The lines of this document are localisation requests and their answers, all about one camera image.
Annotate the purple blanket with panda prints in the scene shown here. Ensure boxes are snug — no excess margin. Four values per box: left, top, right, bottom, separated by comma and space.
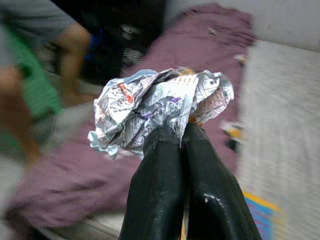
7, 3, 257, 228

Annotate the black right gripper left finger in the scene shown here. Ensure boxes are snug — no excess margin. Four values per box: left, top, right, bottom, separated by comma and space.
119, 126, 191, 240

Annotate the black bag with white print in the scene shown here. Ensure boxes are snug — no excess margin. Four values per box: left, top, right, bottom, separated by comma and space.
49, 0, 168, 86

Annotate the newspaper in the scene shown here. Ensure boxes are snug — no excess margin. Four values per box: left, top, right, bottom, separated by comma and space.
87, 66, 235, 160

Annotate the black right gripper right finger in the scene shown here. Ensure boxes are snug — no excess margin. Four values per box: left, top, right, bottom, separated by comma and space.
182, 122, 262, 240

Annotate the colourful picture book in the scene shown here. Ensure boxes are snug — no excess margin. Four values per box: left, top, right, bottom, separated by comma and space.
243, 191, 287, 240

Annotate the grey patterned mattress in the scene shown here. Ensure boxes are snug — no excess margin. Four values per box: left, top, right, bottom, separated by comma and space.
0, 39, 320, 240

